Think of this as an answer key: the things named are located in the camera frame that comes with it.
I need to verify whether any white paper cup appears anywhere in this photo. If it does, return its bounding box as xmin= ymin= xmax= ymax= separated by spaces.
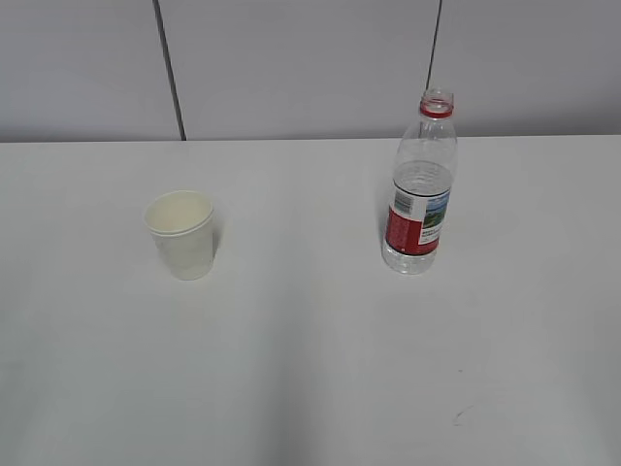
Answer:
xmin=144 ymin=190 xmax=214 ymax=281

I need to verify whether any clear plastic water bottle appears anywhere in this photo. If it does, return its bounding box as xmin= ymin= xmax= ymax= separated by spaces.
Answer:
xmin=382 ymin=88 xmax=457 ymax=275

